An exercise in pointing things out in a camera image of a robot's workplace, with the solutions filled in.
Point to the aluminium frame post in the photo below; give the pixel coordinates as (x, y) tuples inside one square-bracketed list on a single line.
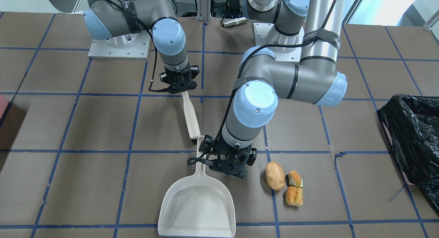
[(204, 10)]

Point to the beige hand brush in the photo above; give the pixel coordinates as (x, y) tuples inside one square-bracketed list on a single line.
[(190, 117)]

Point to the round brown bread roll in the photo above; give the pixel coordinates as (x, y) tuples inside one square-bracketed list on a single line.
[(274, 175)]

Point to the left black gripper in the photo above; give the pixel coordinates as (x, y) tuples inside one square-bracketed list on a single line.
[(253, 156)]

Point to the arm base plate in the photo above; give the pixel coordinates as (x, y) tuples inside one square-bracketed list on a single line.
[(267, 33), (130, 46)]

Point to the torn bread piece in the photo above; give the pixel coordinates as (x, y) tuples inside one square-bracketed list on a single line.
[(295, 179), (294, 196)]

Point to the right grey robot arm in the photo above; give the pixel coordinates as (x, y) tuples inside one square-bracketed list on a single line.
[(107, 19)]

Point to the beige plastic dustpan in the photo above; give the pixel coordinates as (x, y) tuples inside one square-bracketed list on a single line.
[(197, 206)]

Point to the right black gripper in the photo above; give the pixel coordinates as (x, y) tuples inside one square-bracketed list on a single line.
[(195, 71)]

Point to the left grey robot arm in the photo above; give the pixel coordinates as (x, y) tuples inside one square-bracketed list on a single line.
[(297, 62)]

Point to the bin with black bag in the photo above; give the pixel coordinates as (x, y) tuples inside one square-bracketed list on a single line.
[(413, 125)]

